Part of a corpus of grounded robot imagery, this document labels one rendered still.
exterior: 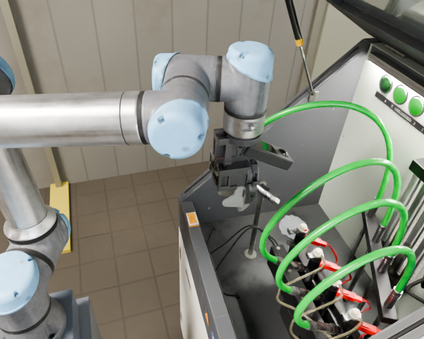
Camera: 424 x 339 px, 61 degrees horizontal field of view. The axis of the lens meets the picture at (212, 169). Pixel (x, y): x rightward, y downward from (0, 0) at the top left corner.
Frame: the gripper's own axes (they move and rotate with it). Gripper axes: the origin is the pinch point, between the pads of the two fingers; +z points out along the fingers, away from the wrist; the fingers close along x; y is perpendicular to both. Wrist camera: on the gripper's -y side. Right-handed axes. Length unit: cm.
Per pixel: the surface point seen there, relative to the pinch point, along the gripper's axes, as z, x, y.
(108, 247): 123, -98, 40
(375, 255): -7.9, 23.5, -14.5
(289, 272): 24.8, 3.4, -14.5
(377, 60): -21, -24, -43
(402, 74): -21, -14, -43
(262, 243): 4.5, 7.8, -2.3
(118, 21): 10, -165, 17
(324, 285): -2.0, 23.5, -6.6
